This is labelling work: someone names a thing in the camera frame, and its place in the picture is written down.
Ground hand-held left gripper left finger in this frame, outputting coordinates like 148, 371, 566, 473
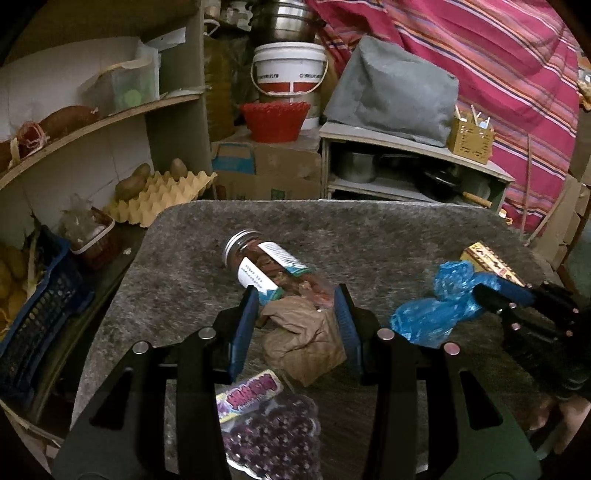
52, 285, 260, 480

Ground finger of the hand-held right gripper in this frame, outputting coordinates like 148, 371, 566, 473
475, 283, 574, 343
495, 276, 579, 320

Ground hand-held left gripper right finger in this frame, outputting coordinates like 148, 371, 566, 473
333, 284, 542, 480

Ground brown paper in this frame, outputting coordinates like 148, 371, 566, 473
257, 295, 348, 387

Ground blue plastic bag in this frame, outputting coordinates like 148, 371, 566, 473
390, 261, 500, 348

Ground person's right forearm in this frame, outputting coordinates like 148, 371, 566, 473
502, 333, 591, 403

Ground person's right hand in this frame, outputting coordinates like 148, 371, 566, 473
530, 396, 591, 462

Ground yellow cardboard box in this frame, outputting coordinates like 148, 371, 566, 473
460, 242, 528, 288

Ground glass jar with metal lid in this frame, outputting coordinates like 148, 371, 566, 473
223, 231, 336, 311

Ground stack of flattened cardboard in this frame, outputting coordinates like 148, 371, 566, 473
531, 171, 591, 278

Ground purple pill blister pack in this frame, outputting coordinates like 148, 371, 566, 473
215, 369, 322, 480

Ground black frying pan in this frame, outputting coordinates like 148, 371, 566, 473
414, 168, 493, 206

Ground yellow egg tray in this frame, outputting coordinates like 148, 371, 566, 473
104, 171, 219, 228

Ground yellow chopstick holder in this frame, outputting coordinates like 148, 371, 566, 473
447, 104, 496, 165

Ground small steel pot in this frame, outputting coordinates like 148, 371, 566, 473
335, 152, 380, 184

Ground low white cabinet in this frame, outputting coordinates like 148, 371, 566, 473
318, 122, 516, 214

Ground red plastic basket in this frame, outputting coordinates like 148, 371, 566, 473
240, 102, 311, 143

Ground blue plastic crate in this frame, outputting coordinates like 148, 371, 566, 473
0, 226, 85, 408

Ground red striped cloth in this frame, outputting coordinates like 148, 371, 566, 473
305, 0, 581, 232

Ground grey fabric cover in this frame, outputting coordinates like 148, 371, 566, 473
323, 36, 461, 147

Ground large oil jug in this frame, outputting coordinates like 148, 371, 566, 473
203, 21, 242, 140

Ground white plastic bucket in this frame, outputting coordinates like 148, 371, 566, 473
250, 42, 329, 131

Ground wooden shelf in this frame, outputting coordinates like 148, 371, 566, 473
0, 0, 209, 259

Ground sweet potato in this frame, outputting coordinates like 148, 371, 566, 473
39, 106, 100, 140

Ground clear plastic bag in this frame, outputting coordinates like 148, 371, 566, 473
81, 41, 160, 116

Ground stacked steel pots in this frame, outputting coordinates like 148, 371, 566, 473
256, 0, 325, 43

